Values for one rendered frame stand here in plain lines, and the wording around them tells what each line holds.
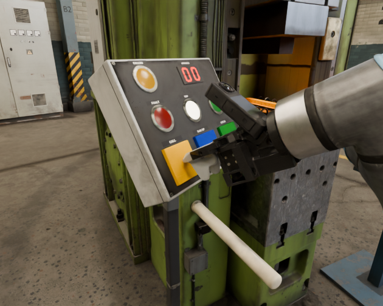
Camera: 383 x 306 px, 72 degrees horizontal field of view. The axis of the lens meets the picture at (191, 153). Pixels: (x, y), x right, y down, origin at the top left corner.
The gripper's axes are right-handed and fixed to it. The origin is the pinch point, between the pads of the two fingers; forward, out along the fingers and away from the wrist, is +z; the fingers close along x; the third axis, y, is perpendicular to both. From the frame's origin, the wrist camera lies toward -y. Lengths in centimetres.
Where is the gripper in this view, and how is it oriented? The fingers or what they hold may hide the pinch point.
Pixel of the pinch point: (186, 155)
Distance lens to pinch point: 51.1
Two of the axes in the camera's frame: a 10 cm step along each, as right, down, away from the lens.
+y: 4.0, 9.2, 0.3
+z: -7.0, 2.9, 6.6
